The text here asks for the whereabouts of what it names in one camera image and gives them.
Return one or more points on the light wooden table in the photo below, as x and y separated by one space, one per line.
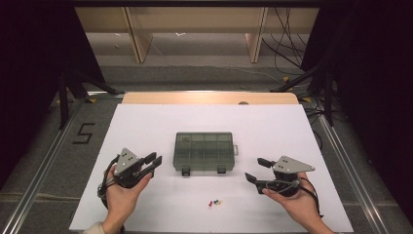
207 97

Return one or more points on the person's right hand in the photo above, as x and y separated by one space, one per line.
300 203

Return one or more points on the person's left hand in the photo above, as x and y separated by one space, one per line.
121 200

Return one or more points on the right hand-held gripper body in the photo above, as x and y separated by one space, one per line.
289 165

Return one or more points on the black metal stand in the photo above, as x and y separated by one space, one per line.
64 97
328 97

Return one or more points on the red pushpin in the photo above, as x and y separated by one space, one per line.
210 204

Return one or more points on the dark curtain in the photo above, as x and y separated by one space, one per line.
373 65
32 48

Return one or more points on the aluminium floor rail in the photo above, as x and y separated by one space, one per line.
42 169
350 172

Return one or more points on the light wooden shelf unit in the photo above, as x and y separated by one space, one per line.
195 19

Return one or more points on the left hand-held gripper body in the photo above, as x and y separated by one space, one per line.
127 162

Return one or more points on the smoky clear compartment storage box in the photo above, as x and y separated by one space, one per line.
204 151

